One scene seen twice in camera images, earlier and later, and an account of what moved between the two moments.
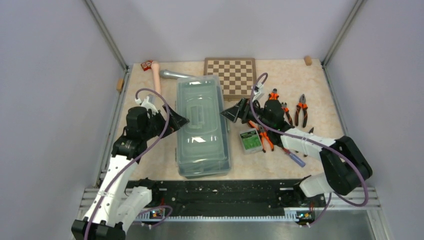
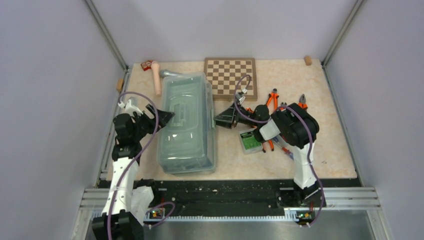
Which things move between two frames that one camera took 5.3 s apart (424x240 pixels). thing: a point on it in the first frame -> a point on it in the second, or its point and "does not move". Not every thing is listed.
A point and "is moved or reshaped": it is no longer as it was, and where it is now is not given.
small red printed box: x=146 y=65 does not move
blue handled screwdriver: x=297 y=160 does not move
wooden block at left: x=120 y=84 does not move
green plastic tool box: x=203 y=146 is moved or reshaped
